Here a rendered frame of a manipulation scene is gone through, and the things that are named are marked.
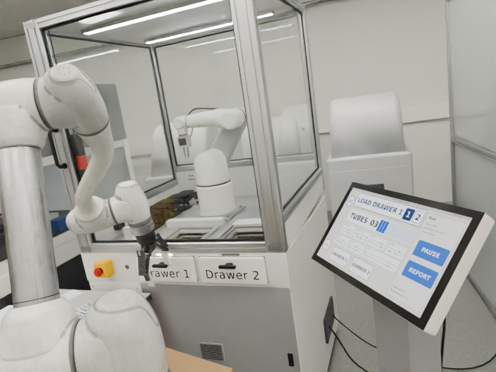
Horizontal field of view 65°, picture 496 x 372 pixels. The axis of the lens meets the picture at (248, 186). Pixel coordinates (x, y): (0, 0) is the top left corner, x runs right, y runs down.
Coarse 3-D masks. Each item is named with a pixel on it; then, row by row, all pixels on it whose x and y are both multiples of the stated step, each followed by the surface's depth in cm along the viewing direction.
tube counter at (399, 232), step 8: (368, 224) 121; (376, 224) 118; (384, 224) 116; (392, 224) 113; (384, 232) 114; (392, 232) 111; (400, 232) 109; (408, 232) 106; (416, 232) 104; (400, 240) 108; (408, 240) 105
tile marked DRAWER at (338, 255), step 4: (336, 248) 129; (332, 252) 129; (336, 252) 128; (340, 252) 126; (344, 252) 124; (332, 256) 128; (336, 256) 127; (340, 256) 125; (344, 256) 123; (348, 256) 122; (332, 260) 127; (336, 260) 126; (340, 260) 124; (344, 260) 123; (348, 260) 121; (340, 264) 123; (344, 264) 122
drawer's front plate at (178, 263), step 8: (152, 264) 171; (176, 264) 167; (184, 264) 165; (192, 264) 164; (152, 272) 172; (160, 272) 171; (168, 272) 169; (184, 272) 166; (192, 272) 165; (160, 280) 172; (168, 280) 170; (176, 280) 169; (184, 280) 167; (192, 280) 166
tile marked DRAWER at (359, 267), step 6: (354, 258) 119; (354, 264) 118; (360, 264) 116; (366, 264) 114; (348, 270) 119; (354, 270) 117; (360, 270) 115; (366, 270) 113; (372, 270) 111; (360, 276) 114; (366, 276) 112
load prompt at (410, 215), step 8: (360, 200) 130; (368, 200) 127; (376, 200) 123; (384, 200) 120; (368, 208) 125; (376, 208) 122; (384, 208) 119; (392, 208) 116; (400, 208) 113; (408, 208) 111; (416, 208) 108; (392, 216) 114; (400, 216) 112; (408, 216) 109; (416, 216) 107; (424, 216) 104; (416, 224) 105
